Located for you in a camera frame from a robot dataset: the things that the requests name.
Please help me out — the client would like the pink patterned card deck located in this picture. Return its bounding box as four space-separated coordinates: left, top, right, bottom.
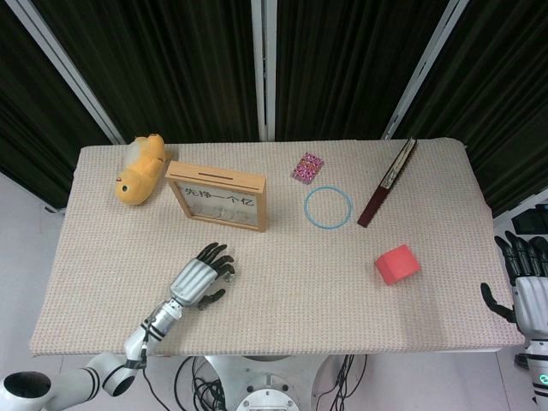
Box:
292 151 325 187

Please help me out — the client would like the yellow plush toy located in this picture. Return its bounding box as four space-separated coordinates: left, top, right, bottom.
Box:
114 133 168 207

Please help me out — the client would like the white metal frame post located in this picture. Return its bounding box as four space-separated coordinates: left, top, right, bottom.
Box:
6 0 126 146
380 0 476 141
250 0 279 142

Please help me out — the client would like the black equipment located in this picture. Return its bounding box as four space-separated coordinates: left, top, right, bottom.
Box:
509 205 548 241

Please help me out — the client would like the black pleated curtain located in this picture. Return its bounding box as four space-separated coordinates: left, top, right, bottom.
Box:
32 0 263 145
391 0 548 219
273 0 450 141
0 0 115 209

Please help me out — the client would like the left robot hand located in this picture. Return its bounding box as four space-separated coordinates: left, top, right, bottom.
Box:
168 241 236 313

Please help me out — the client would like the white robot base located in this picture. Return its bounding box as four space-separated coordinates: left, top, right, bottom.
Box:
203 354 331 411

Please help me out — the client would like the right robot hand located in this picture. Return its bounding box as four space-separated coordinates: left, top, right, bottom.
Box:
479 230 548 333

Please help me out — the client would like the wooden frame coin box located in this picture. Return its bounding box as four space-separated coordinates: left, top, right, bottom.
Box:
164 160 269 234

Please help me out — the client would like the beige woven tablecloth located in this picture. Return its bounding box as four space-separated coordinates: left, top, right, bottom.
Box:
28 137 527 359

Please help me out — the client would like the red foam block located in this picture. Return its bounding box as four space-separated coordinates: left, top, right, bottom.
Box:
374 243 421 286

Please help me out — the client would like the blue ring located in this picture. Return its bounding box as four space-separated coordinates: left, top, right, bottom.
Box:
303 184 354 231

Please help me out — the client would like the black cable bundle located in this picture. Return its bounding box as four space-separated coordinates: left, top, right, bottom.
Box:
174 354 228 411
312 354 369 411

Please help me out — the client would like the dark red folded fan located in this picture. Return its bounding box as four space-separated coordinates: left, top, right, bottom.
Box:
357 135 419 229

